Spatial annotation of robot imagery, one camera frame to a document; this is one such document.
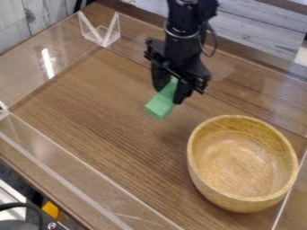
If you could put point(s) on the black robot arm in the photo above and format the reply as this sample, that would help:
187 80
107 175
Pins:
188 14

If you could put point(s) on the green rectangular block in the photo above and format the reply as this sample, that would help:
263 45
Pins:
160 105

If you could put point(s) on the brown wooden bowl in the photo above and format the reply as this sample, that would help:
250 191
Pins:
242 163

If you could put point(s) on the clear acrylic corner bracket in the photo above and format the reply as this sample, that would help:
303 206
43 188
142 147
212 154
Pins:
102 35

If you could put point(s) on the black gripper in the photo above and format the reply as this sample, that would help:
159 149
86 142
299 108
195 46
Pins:
175 56

